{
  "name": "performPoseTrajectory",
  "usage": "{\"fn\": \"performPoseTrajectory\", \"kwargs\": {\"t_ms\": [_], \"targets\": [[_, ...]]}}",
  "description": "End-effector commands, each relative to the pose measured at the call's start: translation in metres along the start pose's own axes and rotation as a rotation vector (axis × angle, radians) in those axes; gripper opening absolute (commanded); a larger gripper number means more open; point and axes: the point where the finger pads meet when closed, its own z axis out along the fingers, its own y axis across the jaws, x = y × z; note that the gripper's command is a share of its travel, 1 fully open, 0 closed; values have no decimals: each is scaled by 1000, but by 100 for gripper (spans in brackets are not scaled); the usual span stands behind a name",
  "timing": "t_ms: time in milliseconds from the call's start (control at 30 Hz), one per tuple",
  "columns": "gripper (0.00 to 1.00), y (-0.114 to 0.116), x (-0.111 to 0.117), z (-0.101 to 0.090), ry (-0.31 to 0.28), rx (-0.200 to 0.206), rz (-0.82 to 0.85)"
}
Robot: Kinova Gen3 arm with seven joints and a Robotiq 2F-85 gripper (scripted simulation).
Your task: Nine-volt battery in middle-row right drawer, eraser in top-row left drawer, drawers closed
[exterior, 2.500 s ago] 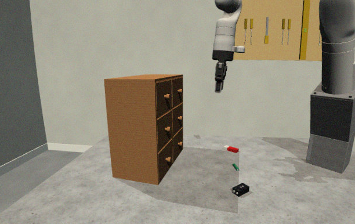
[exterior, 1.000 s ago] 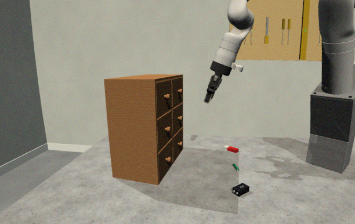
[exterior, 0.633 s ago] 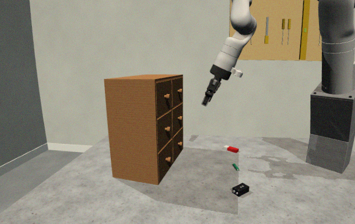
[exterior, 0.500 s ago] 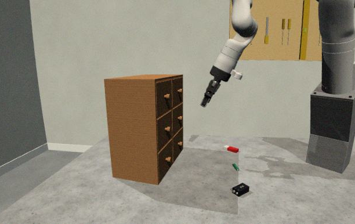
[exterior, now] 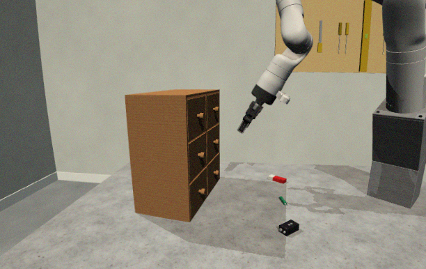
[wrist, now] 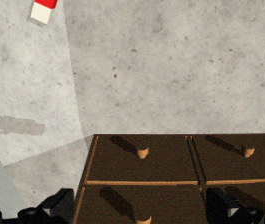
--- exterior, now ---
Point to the black nine-volt battery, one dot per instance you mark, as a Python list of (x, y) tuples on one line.
[(288, 227)]

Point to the brown wooden chest of drawers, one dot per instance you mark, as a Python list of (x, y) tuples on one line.
[(158, 150)]

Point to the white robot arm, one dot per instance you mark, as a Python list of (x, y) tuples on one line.
[(405, 38)]

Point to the green aaa battery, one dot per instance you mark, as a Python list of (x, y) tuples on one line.
[(282, 199)]

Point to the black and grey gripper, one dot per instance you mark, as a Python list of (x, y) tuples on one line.
[(253, 110)]

